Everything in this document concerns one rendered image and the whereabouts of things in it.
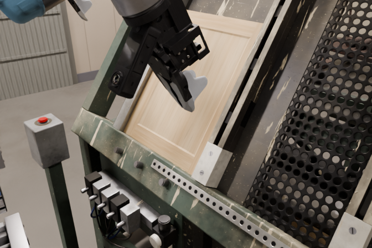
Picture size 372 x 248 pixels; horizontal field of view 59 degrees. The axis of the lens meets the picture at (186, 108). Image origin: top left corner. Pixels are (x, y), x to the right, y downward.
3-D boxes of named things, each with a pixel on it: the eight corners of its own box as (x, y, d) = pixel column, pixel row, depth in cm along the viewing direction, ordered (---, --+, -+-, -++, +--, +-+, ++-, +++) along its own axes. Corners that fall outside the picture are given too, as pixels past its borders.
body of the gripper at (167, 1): (212, 56, 53) (184, -12, 45) (173, 88, 51) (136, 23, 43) (186, 45, 58) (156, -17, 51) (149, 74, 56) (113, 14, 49)
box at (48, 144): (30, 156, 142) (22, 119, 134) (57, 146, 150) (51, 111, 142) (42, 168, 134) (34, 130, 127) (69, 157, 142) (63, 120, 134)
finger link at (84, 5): (101, 15, 109) (83, -10, 103) (86, 25, 108) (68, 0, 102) (98, 13, 111) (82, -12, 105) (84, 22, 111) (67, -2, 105)
